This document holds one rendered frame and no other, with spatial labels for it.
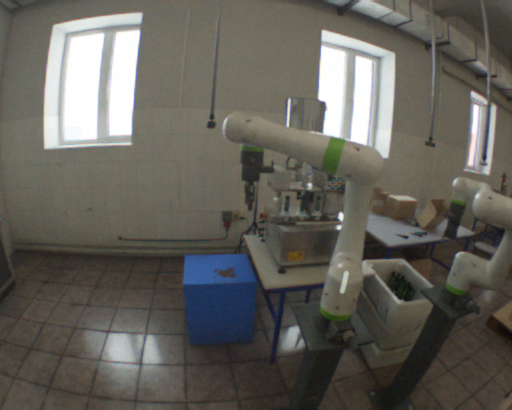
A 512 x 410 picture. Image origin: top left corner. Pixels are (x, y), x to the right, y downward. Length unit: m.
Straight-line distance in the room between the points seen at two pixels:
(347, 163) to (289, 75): 2.55
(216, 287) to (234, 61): 2.39
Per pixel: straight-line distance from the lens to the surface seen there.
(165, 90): 3.04
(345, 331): 0.95
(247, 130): 0.83
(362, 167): 0.75
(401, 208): 3.17
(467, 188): 1.46
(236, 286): 1.79
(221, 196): 3.08
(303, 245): 1.61
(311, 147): 0.76
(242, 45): 3.17
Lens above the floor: 1.59
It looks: 16 degrees down
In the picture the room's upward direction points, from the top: 4 degrees clockwise
